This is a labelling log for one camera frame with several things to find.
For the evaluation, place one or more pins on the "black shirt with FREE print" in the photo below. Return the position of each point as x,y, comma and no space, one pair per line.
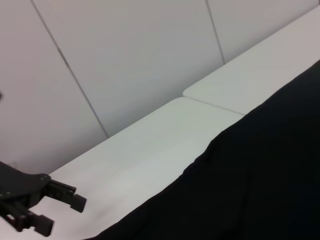
250,180

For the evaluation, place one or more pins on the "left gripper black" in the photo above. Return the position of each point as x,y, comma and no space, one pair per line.
22,186

